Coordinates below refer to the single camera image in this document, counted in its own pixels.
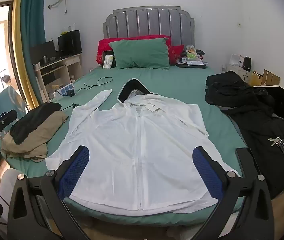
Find air conditioner hose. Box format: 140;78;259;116
48;0;69;9

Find black monitor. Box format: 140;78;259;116
29;40;57;64

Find green snack packet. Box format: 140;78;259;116
186;45;197;59

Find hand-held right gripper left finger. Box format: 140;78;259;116
8;145;91;240

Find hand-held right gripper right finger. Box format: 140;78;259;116
192;146;275;240

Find white hooded jacket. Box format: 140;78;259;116
45;79;241;217

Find black clothes pile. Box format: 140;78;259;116
205;70;284;200

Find small red pillow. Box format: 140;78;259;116
168;44;185;65

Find black folded cloth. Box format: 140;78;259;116
10;102;62;145

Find yellow curtain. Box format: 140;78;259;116
11;0;39;110

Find white nightstand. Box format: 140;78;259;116
226;64;252;83

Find light wooden desk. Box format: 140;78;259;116
33;54;83;100

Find black cable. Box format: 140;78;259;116
61;77;113;110

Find stack of books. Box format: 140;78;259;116
177;55;209;68

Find green pillow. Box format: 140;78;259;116
109;37;172;70

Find teal curtain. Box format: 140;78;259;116
19;0;46;105

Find khaki pants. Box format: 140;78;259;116
1;111;69;162

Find bed with green sheet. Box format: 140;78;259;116
2;6;284;227

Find car key bunch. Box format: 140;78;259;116
268;136;284;165

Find cardboard box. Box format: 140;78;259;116
248;69;281;87

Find white and yellow pack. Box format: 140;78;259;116
102;50;115;69

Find black computer tower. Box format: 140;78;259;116
57;30;82;55

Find black tablet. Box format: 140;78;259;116
235;147;264;180

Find large red pillow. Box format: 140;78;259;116
97;35;171;65

